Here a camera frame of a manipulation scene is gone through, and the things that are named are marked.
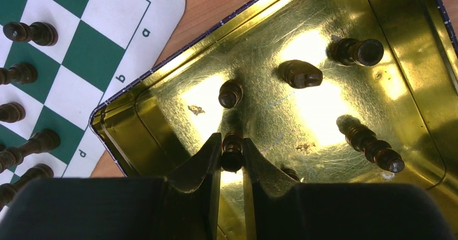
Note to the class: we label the dark bishop in tin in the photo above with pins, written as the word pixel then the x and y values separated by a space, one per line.
pixel 364 140

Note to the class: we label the dark pawn in tin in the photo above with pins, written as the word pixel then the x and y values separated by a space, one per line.
pixel 230 93

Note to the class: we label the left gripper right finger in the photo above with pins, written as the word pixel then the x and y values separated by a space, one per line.
pixel 279 207

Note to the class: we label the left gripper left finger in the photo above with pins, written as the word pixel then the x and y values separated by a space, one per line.
pixel 181 205

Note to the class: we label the dark rook in tin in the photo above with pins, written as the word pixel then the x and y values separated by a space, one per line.
pixel 350 51

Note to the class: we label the green white chess mat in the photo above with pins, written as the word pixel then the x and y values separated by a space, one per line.
pixel 102 46

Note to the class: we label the dark king piece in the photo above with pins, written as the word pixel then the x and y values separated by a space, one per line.
pixel 43 141

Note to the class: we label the dark chess pawn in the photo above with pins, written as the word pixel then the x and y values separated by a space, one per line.
pixel 41 33
pixel 22 73
pixel 12 112

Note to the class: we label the dark queen piece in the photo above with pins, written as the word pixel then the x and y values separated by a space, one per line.
pixel 9 190

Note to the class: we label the dark knight in tin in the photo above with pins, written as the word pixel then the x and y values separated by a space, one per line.
pixel 300 74

